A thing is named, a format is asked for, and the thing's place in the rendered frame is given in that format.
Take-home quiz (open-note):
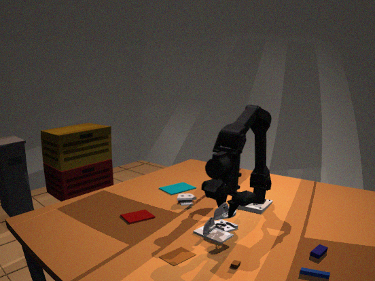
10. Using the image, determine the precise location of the blue flat bar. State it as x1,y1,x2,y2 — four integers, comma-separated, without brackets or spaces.
300,267,330,279

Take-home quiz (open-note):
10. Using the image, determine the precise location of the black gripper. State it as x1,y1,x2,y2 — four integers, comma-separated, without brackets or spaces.
201,171,256,218

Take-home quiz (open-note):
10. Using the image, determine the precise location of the teal flat rectangular plate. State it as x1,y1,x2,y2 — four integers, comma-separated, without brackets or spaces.
159,182,197,195

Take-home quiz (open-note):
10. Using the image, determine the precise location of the red flat rectangular plate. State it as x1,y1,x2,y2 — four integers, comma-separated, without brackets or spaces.
120,210,156,224

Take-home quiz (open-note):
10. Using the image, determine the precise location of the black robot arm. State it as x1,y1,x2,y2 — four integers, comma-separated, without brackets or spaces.
203,105,272,204

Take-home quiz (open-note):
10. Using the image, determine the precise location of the blue rectangular block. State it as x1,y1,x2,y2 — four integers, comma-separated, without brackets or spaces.
310,244,328,259

